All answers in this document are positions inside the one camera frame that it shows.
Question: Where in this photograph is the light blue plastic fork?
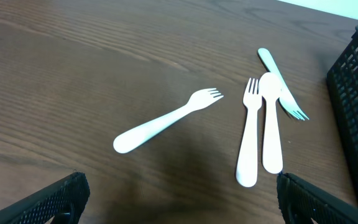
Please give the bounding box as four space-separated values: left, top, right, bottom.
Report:
257 48 309 121

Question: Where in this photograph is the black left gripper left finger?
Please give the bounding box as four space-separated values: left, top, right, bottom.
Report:
0 172 90 224

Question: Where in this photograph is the white plastic spoon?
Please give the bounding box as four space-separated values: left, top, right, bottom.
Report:
259 72 283 174

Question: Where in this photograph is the white plastic fork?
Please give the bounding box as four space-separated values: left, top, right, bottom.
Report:
113 88 224 154
236 78 262 187

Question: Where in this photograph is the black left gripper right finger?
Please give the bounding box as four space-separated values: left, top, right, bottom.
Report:
277 172 358 224

